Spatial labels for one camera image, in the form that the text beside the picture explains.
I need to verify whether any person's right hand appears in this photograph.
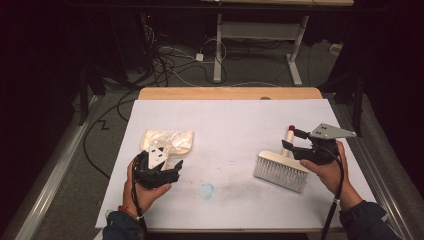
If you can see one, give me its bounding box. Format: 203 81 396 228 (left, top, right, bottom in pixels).
299 139 355 203

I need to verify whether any black metal stand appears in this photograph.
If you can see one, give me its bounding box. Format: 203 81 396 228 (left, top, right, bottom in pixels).
78 66 108 127
333 73 365 138

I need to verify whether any pile of white paper scraps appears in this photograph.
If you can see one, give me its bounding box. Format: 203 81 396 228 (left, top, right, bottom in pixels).
148 130 194 156

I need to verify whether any tangle of black floor cables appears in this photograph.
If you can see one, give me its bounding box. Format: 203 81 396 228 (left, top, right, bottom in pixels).
143 13 229 88

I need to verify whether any person's left hand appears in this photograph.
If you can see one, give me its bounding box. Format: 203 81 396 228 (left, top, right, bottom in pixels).
122 159 173 218

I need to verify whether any aluminium floor rail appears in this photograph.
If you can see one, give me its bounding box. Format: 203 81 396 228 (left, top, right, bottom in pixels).
14 94 104 240
328 96 414 240

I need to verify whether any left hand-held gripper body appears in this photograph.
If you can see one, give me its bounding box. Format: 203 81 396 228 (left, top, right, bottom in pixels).
132 145 182 190

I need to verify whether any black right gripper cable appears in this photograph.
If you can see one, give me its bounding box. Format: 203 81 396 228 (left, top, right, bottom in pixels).
320 146 346 240

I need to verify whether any white desk frame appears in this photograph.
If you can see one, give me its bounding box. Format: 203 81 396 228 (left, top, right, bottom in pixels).
201 0 355 87

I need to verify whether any white floor cable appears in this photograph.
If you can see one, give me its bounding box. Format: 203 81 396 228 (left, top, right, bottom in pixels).
166 66 279 89

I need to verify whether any red bracelet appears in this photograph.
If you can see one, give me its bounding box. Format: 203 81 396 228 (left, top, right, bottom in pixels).
117 205 135 218

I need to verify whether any long black floor cable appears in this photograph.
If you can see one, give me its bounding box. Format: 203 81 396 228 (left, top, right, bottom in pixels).
82 89 141 180

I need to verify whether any cream plastic dustpan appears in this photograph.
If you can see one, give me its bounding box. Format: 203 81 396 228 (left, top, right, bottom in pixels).
140 129 195 172

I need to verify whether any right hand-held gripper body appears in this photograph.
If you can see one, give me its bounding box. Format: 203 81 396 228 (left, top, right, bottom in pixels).
293 122 357 166

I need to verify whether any wooden table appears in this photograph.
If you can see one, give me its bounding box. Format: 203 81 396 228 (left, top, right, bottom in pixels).
133 87 344 234

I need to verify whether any cream brush with red tip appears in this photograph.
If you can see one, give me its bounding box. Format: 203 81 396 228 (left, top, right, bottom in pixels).
253 124 309 194

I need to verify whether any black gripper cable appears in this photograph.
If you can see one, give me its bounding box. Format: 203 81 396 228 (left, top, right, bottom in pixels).
130 159 148 240
320 146 346 240

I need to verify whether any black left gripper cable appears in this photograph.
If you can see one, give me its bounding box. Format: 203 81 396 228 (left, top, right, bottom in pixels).
130 159 148 240

